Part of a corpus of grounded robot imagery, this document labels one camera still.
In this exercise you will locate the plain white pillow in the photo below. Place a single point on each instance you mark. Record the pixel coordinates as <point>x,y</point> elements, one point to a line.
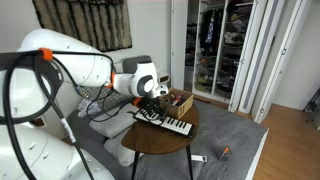
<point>115,121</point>
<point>120,150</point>

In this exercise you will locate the white nightstand with drawer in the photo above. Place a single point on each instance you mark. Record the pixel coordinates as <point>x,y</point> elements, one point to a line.
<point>164,79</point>

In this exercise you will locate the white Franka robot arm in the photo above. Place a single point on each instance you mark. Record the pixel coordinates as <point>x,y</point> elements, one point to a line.
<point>83,66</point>

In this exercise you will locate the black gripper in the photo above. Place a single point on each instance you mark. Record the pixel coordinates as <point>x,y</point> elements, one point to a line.
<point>148,104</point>

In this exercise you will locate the grey checked pillow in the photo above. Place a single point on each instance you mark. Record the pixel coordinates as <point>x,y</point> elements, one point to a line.
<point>111,96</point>

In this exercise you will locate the black white keys keyboard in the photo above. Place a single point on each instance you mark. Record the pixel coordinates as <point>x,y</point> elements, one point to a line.
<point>173,125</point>

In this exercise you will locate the grey upholstered headboard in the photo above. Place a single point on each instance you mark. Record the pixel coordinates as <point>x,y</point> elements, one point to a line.
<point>130,63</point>

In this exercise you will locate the dark hanging clothes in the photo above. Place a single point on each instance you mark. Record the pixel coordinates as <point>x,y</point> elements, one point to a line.
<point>213,30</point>

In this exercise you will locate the open cardboard box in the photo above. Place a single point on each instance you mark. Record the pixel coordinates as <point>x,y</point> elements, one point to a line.
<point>180,103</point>

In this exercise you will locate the white narrow closet door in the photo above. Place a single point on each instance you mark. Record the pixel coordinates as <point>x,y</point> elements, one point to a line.
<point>179,43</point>

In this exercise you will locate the white closet shelf unit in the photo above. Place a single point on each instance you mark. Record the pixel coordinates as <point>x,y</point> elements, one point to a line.
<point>220,50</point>

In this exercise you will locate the blue patterned hanging shirt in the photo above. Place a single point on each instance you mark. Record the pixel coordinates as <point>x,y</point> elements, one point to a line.
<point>209,31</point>

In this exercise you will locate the crumpled light blue cloth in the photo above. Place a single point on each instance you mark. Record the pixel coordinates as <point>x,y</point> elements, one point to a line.
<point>87,107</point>

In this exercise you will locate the small dark gadget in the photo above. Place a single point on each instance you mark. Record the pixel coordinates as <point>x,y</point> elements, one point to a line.
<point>225,154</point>

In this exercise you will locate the round wooden side table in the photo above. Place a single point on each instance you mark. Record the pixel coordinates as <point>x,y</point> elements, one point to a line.
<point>156,136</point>

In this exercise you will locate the shaggy brown wall rug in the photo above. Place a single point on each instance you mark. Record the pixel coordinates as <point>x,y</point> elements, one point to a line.
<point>86,23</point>

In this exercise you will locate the grey upholstered bed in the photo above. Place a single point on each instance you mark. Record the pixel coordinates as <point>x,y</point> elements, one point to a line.
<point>226,133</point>

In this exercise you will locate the white folding closet door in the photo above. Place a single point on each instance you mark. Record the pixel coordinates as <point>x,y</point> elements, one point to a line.
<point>263,56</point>

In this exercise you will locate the small white remote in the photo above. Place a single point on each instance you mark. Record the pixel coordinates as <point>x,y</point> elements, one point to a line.
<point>199,158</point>

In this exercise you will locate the red black items in box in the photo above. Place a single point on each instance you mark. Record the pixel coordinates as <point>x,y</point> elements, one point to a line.
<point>175,98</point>

